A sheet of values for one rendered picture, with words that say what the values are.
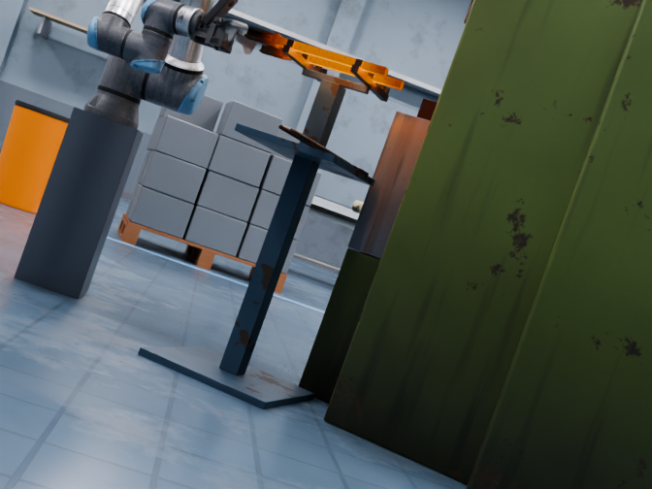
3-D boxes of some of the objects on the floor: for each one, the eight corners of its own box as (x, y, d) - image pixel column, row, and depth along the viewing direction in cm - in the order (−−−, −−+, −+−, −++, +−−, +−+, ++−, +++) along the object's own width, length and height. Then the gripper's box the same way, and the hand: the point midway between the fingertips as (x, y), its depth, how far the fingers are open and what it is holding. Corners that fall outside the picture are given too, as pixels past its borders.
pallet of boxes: (260, 277, 671) (309, 140, 669) (280, 293, 601) (336, 139, 599) (117, 230, 641) (168, 85, 639) (121, 241, 571) (179, 78, 569)
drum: (-9, 194, 571) (24, 103, 570) (50, 214, 575) (82, 124, 574) (-26, 194, 531) (8, 96, 530) (37, 216, 535) (72, 118, 534)
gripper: (206, 50, 272) (264, 68, 266) (176, 29, 254) (237, 48, 247) (215, 23, 272) (274, 40, 266) (186, 0, 254) (247, 17, 247)
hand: (259, 34), depth 257 cm, fingers open, 14 cm apart
